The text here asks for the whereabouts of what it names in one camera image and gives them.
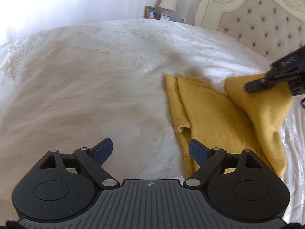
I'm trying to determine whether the mustard yellow knit sweater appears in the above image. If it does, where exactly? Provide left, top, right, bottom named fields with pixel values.
left=165, top=74, right=293, bottom=177

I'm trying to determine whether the cream tufted headboard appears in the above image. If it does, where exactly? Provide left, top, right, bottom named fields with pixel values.
left=194, top=0, right=304, bottom=61

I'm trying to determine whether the white floral bedspread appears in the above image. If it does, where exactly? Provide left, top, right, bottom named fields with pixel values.
left=0, top=18, right=305, bottom=224

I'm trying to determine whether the small bedside clock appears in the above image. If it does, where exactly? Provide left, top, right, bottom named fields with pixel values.
left=160, top=15, right=171, bottom=21

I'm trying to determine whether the white bedside lamp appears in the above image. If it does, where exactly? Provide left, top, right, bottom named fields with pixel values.
left=159, top=0, right=177, bottom=15

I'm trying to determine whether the wooden framed photo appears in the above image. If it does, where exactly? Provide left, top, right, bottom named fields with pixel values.
left=145, top=6, right=159, bottom=20

